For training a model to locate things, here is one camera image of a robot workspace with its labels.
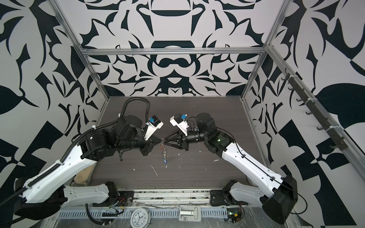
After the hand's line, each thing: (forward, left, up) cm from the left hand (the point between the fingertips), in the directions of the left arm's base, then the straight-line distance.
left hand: (161, 137), depth 61 cm
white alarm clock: (-26, +11, -28) cm, 40 cm away
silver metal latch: (-25, -12, -30) cm, 40 cm away
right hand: (-2, -2, -1) cm, 3 cm away
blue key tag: (-2, 0, -23) cm, 23 cm away
